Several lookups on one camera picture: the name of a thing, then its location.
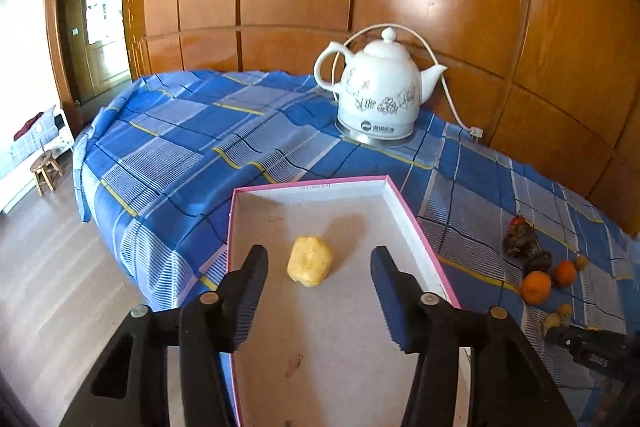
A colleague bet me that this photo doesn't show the small yellow fruit piece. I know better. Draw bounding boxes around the small yellow fruit piece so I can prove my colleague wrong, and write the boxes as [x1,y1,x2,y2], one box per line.
[542,303,573,336]

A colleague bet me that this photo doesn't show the small orange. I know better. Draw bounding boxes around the small orange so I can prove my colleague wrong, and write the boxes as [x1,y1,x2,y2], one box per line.
[552,260,578,288]

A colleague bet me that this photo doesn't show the small yellow-brown fruit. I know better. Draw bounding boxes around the small yellow-brown fruit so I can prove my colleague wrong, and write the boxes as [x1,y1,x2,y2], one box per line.
[574,255,589,271]

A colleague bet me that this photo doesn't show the large orange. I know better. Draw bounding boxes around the large orange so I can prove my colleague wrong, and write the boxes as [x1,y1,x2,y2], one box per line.
[521,271,552,306]

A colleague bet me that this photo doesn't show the yellow peeled fruit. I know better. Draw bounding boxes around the yellow peeled fruit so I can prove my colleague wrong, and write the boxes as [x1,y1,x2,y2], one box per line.
[286,236,334,287]

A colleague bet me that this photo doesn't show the dark dried fruit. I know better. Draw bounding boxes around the dark dried fruit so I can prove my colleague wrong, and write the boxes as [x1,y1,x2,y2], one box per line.
[502,221,552,275]

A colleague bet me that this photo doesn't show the red tomato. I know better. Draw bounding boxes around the red tomato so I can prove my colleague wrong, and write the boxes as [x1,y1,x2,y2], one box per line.
[510,216,526,227]

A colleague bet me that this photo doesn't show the pink-rimmed white tray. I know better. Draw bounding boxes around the pink-rimmed white tray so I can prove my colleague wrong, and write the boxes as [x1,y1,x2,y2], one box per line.
[228,176,454,426]

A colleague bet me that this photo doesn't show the blue plaid tablecloth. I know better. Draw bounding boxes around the blue plaid tablecloth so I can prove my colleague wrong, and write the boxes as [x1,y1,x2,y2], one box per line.
[73,70,639,426]

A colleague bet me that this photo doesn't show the small wooden stool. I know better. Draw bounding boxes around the small wooden stool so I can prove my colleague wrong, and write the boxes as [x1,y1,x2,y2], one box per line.
[29,150,64,196]

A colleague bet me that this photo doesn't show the white ceramic electric kettle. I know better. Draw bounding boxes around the white ceramic electric kettle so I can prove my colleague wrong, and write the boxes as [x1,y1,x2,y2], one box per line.
[314,24,447,146]

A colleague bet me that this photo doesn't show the white bench with cloth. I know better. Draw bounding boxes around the white bench with cloth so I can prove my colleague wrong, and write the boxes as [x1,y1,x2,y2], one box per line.
[0,105,74,212]

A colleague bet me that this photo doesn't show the wooden wardrobe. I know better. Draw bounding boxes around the wooden wardrobe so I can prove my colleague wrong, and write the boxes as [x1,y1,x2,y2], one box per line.
[144,0,639,234]

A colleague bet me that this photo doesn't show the wooden door with glass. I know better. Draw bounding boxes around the wooden door with glass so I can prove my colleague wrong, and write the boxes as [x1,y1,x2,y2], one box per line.
[44,0,132,109]

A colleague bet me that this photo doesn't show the white kettle power cable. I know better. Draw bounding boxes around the white kettle power cable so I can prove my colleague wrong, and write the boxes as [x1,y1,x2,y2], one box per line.
[330,22,485,140]

